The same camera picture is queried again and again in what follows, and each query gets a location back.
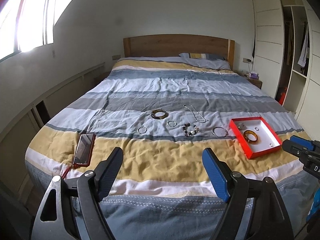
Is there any red jewelry box tray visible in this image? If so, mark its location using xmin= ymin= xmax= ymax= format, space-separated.
xmin=229 ymin=116 xmax=282 ymax=159

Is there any dark beaded bracelet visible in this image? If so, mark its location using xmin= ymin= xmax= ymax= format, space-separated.
xmin=182 ymin=122 xmax=200 ymax=138

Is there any red object in wardrobe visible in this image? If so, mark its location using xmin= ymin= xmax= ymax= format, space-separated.
xmin=278 ymin=87 xmax=287 ymax=105

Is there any window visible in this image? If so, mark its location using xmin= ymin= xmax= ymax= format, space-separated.
xmin=1 ymin=0 xmax=72 ymax=61

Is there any wooden nightstand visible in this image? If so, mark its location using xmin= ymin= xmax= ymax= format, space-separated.
xmin=236 ymin=71 xmax=263 ymax=89

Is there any silver chain necklace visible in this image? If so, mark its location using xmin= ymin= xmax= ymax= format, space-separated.
xmin=183 ymin=104 xmax=209 ymax=124

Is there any red-cased smartphone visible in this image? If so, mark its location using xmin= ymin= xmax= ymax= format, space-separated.
xmin=72 ymin=133 xmax=95 ymax=168

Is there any striped duvet bed cover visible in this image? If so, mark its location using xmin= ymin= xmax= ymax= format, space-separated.
xmin=25 ymin=57 xmax=319 ymax=239

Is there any hanging shirt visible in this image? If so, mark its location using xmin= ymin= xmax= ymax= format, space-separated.
xmin=298 ymin=22 xmax=310 ymax=69

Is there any white wardrobe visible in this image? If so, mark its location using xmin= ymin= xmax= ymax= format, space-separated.
xmin=252 ymin=0 xmax=319 ymax=125

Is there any right hand blue glove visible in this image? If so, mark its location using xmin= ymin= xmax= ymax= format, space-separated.
xmin=306 ymin=189 xmax=320 ymax=223

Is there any purple tissue box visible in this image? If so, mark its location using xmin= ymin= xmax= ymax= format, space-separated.
xmin=249 ymin=72 xmax=259 ymax=80

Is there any wooden headboard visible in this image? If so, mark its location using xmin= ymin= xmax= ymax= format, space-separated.
xmin=123 ymin=34 xmax=235 ymax=68

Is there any striped pillow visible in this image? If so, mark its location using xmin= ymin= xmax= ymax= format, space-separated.
xmin=176 ymin=53 xmax=231 ymax=70

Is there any amber bangle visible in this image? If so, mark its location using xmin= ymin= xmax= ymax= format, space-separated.
xmin=243 ymin=129 xmax=259 ymax=144

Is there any thin silver bangle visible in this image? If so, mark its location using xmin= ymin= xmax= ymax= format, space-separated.
xmin=212 ymin=126 xmax=228 ymax=138

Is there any dark olive bangle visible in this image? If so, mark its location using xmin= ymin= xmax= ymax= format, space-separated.
xmin=151 ymin=109 xmax=169 ymax=120

